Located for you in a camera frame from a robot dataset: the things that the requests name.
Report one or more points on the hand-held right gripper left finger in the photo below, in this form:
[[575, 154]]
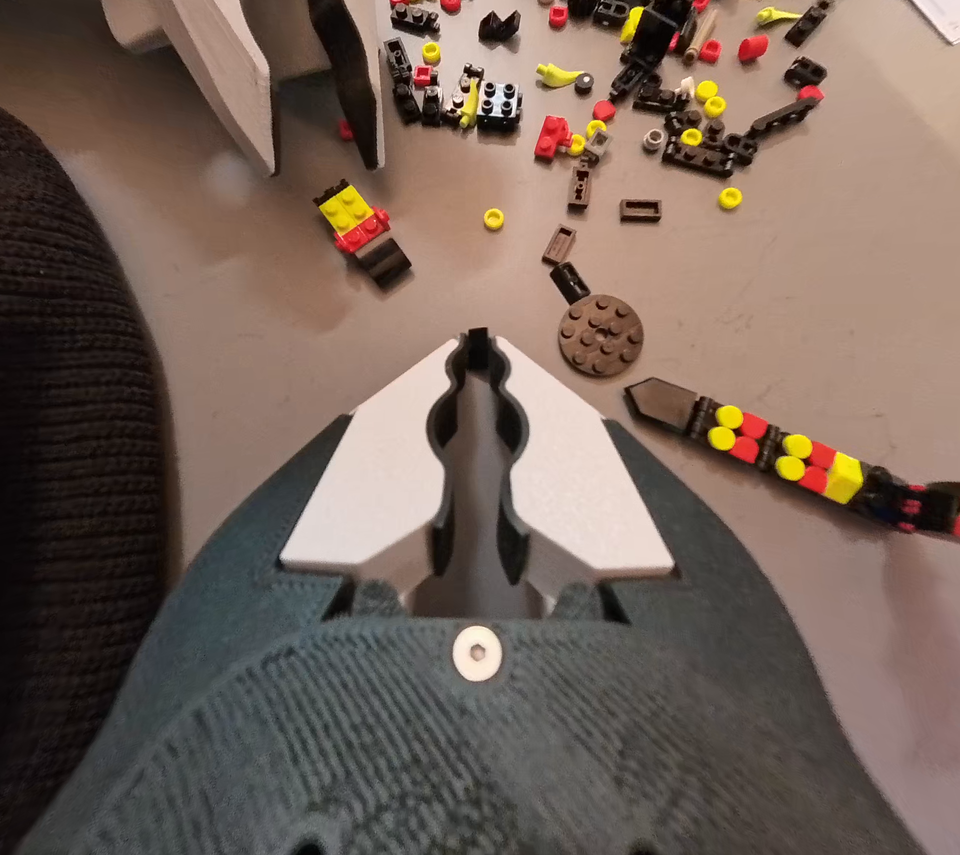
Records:
[[360, 495]]

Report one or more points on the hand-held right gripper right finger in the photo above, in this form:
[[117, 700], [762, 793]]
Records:
[[592, 495]]

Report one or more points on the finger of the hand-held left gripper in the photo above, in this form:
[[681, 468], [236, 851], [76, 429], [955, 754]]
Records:
[[187, 7], [296, 45]]

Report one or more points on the tiny black lego piece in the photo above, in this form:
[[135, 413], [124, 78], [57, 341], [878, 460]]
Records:
[[478, 345]]

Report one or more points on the small yellow red lego assembly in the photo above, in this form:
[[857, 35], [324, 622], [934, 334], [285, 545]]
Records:
[[360, 225]]

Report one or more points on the small round dark lego plate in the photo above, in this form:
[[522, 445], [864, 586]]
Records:
[[600, 337]]

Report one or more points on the long pointed lego assembly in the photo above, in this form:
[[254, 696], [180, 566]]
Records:
[[750, 442]]

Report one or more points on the black lego clip piece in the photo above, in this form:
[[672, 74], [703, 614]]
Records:
[[570, 281]]

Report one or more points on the single yellow round lego stud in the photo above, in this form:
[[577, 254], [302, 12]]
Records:
[[493, 218]]

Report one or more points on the dark knit sweater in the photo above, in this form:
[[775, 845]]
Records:
[[60, 420]]

